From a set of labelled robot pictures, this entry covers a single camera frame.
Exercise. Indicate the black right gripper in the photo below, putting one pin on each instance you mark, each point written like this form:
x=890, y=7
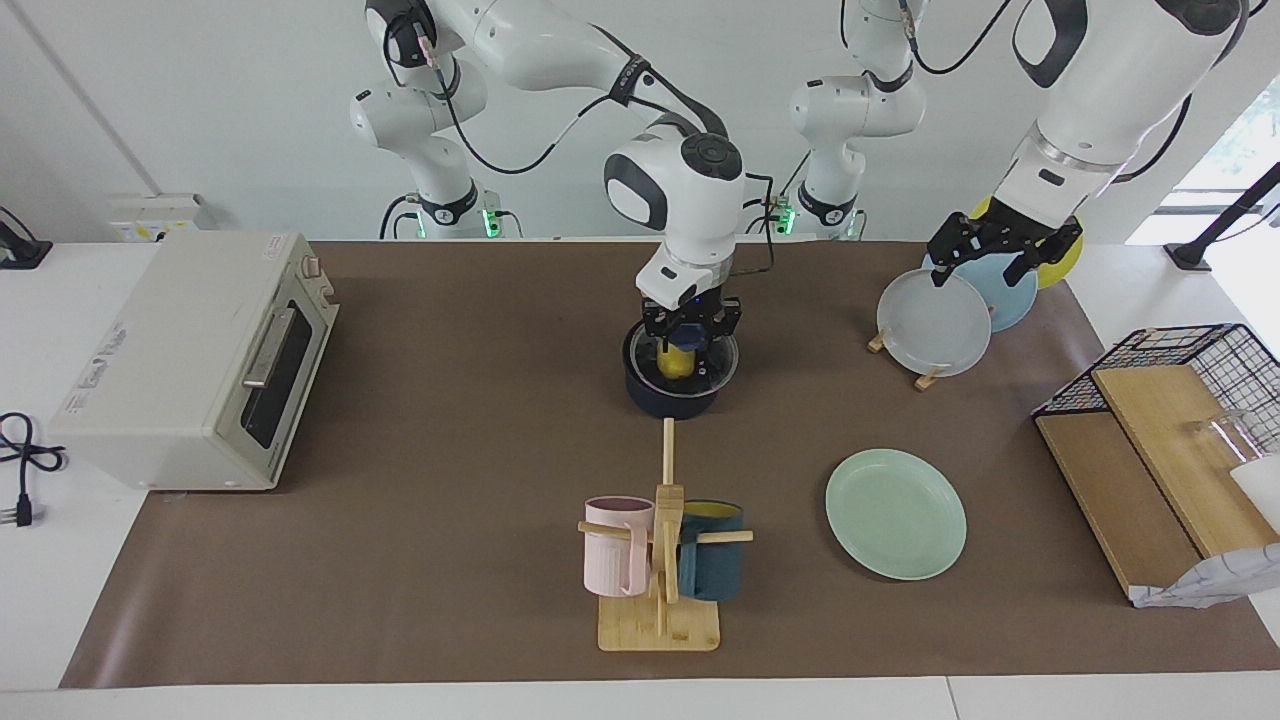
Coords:
x=690, y=306

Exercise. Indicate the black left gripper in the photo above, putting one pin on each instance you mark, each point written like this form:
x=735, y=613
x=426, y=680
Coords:
x=1020, y=228

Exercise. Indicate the yellow potato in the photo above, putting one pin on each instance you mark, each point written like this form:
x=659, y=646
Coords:
x=675, y=365

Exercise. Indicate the glass lid blue knob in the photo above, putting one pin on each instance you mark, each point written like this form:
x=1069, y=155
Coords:
x=720, y=370

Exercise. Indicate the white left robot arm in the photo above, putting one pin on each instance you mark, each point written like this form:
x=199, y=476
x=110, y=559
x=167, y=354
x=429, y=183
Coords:
x=1100, y=100

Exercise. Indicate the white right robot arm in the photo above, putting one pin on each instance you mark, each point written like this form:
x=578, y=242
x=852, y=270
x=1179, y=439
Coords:
x=680, y=190

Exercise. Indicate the light blue plate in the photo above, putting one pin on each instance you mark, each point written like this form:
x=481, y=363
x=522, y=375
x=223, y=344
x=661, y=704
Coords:
x=1010, y=305

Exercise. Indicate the grey plate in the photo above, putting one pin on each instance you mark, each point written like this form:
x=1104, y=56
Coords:
x=935, y=325

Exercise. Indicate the yellow plate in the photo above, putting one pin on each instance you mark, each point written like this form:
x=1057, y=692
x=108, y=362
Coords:
x=1065, y=265

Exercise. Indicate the wooden plate rack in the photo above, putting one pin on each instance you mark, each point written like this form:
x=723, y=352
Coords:
x=928, y=379

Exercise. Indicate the pale green plate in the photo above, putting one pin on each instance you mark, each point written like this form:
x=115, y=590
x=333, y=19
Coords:
x=895, y=515

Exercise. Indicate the black clamp stand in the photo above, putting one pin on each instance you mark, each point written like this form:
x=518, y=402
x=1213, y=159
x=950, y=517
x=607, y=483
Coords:
x=1190, y=255

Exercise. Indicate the pink mug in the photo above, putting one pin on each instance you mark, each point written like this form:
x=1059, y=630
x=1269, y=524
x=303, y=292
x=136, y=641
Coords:
x=615, y=560

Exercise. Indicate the dark teal mug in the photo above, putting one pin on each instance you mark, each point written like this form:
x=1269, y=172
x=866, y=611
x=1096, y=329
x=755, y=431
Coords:
x=715, y=575

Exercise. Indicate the light wooden board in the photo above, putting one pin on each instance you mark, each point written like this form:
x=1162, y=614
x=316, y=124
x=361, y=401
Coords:
x=1170, y=440

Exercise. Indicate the dark wooden board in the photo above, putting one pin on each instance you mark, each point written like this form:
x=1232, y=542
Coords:
x=1110, y=490

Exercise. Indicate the wooden mug tree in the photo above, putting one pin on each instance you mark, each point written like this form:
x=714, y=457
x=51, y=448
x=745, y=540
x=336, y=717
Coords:
x=660, y=625

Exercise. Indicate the clear glass cup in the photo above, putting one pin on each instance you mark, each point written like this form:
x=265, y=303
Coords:
x=1225, y=435

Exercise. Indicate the brown table mat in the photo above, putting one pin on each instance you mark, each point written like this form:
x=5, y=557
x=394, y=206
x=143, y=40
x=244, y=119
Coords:
x=450, y=560

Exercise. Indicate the white printed plastic bag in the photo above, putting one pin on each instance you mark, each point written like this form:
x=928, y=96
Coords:
x=1220, y=578

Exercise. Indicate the beige toaster oven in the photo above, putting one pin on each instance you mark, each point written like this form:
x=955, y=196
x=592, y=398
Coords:
x=160, y=350

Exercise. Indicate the white wall socket box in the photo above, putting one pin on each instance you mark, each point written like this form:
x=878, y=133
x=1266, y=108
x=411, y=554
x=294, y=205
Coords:
x=150, y=215

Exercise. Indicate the black desk mount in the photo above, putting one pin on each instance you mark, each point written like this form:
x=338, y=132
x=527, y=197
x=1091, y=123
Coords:
x=25, y=255

